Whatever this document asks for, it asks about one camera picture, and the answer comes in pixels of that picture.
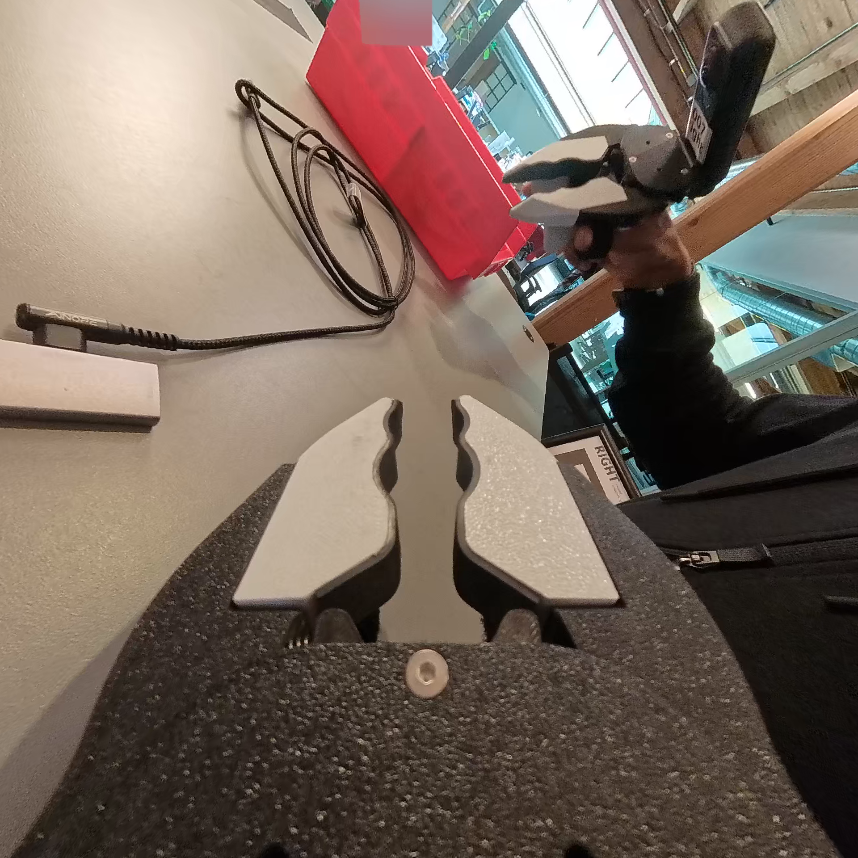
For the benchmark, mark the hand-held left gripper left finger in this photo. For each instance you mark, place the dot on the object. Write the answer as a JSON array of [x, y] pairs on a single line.
[[322, 516]]

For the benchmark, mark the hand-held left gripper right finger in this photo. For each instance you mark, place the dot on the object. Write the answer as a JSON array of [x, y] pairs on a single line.
[[529, 523]]

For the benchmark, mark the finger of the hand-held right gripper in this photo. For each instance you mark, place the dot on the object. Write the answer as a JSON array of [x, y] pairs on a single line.
[[570, 200], [570, 151]]

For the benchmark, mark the red plastic bin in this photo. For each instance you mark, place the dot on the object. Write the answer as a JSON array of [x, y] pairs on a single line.
[[402, 134]]

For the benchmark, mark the person's right forearm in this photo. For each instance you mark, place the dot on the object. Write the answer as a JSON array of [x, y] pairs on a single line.
[[677, 375]]

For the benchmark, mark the person's right hand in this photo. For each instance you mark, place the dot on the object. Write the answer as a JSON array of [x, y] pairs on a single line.
[[650, 255]]

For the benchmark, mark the wooden beam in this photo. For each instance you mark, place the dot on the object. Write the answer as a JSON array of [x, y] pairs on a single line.
[[737, 194]]

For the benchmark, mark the black framed sign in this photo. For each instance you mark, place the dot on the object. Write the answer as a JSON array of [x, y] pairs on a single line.
[[603, 469]]

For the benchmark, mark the silver ventilation duct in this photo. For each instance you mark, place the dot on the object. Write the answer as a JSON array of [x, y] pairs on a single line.
[[791, 312]]

